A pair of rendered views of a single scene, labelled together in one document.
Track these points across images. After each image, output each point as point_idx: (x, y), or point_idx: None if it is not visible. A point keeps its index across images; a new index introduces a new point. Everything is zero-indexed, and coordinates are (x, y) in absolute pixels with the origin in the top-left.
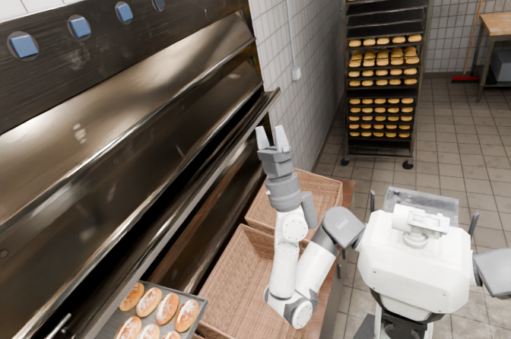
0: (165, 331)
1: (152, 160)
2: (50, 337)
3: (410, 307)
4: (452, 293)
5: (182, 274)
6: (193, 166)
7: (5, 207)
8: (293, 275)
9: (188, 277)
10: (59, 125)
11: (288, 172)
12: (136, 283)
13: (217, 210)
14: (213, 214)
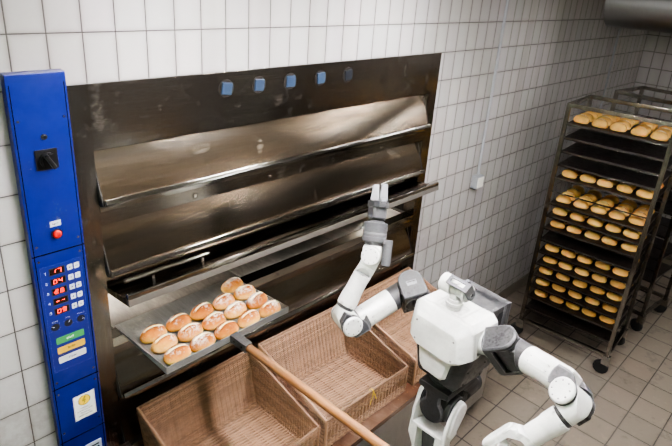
0: None
1: (292, 190)
2: (196, 257)
3: (435, 362)
4: (458, 343)
5: None
6: (320, 215)
7: (210, 169)
8: (358, 294)
9: None
10: (252, 135)
11: (380, 217)
12: (239, 278)
13: (324, 272)
14: (318, 274)
